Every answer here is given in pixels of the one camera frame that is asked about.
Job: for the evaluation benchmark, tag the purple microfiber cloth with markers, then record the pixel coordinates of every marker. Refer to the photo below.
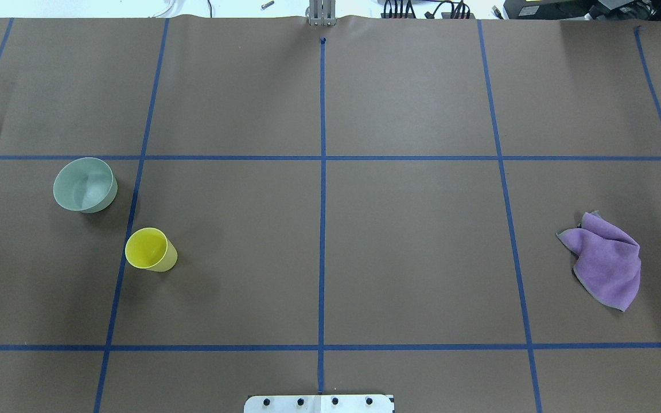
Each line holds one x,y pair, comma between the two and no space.
608,263

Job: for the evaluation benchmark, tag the yellow plastic cup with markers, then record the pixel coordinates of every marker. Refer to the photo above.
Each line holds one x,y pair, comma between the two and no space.
150,249

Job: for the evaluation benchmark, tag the pale green plastic bowl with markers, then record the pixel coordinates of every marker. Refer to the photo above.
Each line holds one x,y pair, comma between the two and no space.
85,185

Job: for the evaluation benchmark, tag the aluminium frame post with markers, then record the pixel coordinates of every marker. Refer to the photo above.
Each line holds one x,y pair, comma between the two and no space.
321,13

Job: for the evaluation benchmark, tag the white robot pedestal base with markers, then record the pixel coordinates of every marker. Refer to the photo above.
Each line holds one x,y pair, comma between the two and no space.
320,403

